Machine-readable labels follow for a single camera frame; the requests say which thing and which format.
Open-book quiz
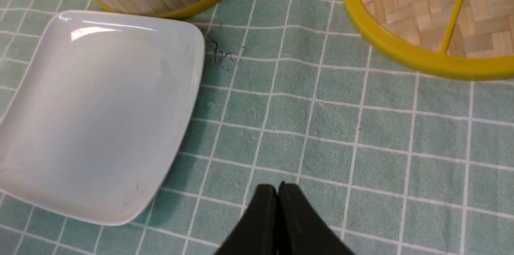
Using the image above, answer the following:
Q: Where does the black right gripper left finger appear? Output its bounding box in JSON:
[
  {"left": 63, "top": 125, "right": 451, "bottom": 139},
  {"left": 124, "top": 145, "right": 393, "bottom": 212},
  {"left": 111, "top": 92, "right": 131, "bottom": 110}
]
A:
[{"left": 216, "top": 184, "right": 277, "bottom": 255}]

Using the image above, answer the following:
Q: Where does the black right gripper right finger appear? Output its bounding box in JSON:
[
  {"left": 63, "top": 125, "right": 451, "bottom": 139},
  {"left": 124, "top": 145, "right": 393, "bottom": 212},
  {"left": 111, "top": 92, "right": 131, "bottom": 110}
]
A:
[{"left": 277, "top": 182, "right": 354, "bottom": 255}]

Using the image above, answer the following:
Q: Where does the white square plate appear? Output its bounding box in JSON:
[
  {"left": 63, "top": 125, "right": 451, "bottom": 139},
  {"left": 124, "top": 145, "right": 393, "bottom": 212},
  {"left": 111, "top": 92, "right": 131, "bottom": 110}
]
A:
[{"left": 0, "top": 10, "right": 205, "bottom": 226}]

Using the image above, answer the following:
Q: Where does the green checkered tablecloth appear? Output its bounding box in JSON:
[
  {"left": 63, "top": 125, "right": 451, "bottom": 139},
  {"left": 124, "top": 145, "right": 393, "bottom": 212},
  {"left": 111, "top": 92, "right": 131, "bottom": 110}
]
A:
[{"left": 0, "top": 0, "right": 514, "bottom": 255}]

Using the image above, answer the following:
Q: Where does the yellow bamboo steamer lid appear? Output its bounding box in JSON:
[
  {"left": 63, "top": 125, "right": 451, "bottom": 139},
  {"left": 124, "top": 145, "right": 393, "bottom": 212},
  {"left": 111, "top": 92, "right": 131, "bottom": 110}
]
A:
[{"left": 343, "top": 0, "right": 514, "bottom": 81}]

